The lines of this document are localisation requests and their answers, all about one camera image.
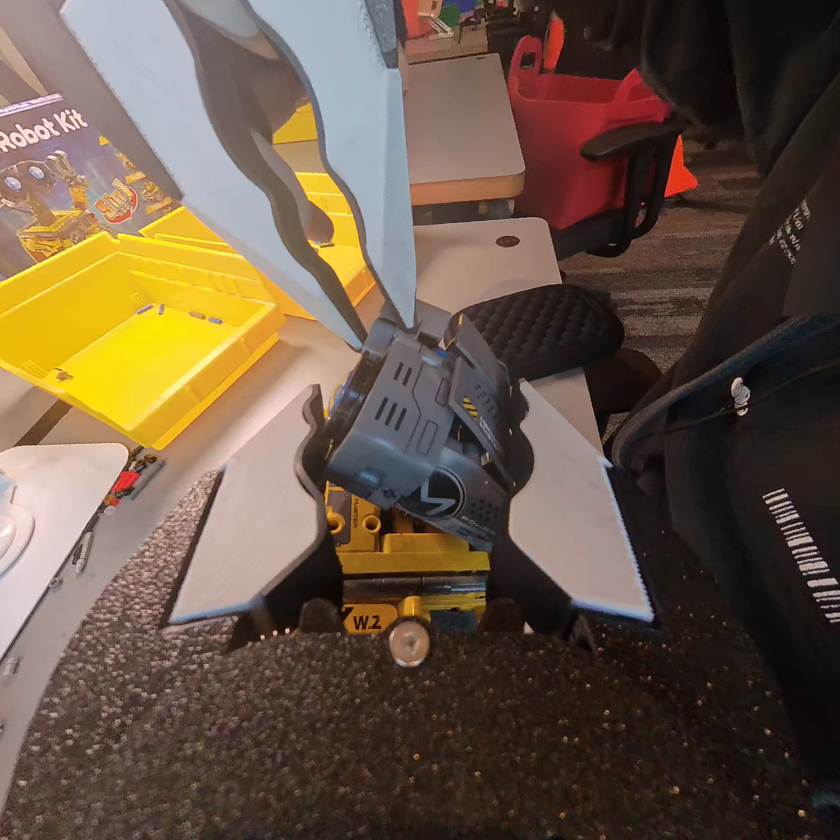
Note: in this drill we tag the orange traffic cone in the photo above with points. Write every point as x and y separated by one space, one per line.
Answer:
679 170

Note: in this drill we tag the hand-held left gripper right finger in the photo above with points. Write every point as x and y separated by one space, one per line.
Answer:
577 518

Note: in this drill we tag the grey brick axle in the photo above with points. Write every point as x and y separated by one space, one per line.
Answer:
84 552

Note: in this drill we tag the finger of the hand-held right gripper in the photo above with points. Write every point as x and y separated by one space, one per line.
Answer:
367 164
164 131

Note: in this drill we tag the white book stand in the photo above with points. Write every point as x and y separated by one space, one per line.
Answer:
59 485

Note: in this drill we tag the yellow grey brick robot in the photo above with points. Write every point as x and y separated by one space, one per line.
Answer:
394 420

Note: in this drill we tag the yellow plastic bin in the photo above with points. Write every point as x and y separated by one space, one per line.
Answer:
169 226
131 367

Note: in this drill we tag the black chair armrest pad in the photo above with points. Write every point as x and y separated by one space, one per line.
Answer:
551 328

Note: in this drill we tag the pile of small brick pieces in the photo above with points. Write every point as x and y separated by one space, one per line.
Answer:
124 482

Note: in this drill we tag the black office chair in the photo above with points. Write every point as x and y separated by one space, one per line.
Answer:
630 134

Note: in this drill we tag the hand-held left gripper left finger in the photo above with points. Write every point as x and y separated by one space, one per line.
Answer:
256 518

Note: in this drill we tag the red plastic tub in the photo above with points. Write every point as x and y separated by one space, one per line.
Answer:
558 131

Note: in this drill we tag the dark blue robot kit box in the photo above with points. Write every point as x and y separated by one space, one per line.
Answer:
59 177

